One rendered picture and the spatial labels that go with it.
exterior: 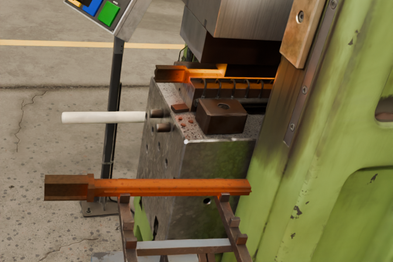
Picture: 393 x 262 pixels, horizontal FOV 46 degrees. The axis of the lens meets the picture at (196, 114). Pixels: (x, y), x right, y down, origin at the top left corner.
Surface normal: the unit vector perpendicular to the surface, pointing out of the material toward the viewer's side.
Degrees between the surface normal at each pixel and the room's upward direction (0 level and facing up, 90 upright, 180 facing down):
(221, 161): 90
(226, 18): 90
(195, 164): 90
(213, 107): 0
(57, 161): 0
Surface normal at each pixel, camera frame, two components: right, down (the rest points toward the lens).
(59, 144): 0.18, -0.85
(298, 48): -0.93, 0.01
